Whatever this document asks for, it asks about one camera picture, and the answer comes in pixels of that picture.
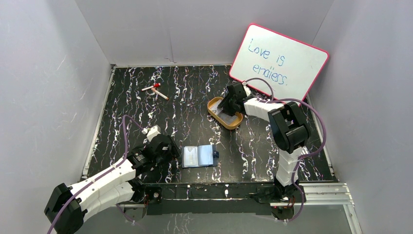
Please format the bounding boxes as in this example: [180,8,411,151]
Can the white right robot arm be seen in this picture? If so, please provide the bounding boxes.
[218,82,311,202]

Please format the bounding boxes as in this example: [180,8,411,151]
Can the silver credit card stack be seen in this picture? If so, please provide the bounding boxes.
[210,99,238,125]

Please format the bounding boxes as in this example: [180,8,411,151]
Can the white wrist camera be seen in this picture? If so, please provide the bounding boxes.
[142,125,161,141]
[242,83,251,97]

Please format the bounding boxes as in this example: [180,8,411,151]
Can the pink framed whiteboard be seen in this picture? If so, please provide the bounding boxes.
[229,24,329,100]

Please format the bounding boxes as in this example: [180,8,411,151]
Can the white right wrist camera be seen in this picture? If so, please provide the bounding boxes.
[242,83,251,97]

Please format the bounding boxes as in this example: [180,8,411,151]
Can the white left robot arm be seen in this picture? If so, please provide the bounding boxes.
[44,134,180,234]

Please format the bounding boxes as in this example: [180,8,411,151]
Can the red capped marker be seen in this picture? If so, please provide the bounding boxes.
[141,83,161,92]

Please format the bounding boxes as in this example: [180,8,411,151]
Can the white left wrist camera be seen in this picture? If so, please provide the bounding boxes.
[142,125,161,141]

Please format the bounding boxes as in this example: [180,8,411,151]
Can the yellow oval tray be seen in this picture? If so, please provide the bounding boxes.
[207,97,243,130]

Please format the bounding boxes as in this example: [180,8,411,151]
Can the orange capped marker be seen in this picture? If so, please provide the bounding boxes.
[151,88,169,100]

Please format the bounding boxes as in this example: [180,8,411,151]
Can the blue leather card holder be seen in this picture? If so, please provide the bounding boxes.
[182,144,220,168]

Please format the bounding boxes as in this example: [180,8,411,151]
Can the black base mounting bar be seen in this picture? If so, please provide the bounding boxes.
[113,182,323,216]

